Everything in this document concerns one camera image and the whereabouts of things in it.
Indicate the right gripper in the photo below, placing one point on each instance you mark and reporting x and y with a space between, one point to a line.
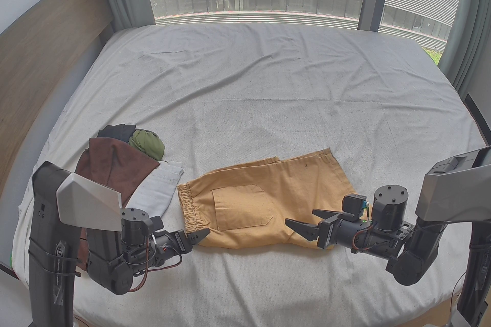
345 233

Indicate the bed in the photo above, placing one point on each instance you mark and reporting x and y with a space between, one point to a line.
287 88

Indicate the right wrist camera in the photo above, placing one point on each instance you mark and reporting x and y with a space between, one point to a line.
353 204

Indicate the pale blue garment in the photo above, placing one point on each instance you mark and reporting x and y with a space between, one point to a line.
157 187

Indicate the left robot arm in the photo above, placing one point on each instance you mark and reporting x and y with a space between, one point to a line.
46 203

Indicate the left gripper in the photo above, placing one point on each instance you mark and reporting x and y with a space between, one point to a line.
172 243

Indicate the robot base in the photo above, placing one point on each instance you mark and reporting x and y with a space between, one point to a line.
456 319

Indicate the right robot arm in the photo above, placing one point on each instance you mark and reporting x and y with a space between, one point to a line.
452 195

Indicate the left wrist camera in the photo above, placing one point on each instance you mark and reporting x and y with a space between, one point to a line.
155 224

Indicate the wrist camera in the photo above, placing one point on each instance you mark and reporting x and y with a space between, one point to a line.
353 204
155 224

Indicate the green garment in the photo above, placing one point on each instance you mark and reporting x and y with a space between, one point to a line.
147 145

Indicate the tan shorts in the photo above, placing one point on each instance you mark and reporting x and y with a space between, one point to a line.
299 195

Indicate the black garment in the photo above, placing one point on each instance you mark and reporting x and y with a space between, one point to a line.
115 131

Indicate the brown garment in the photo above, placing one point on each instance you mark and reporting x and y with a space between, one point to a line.
115 164

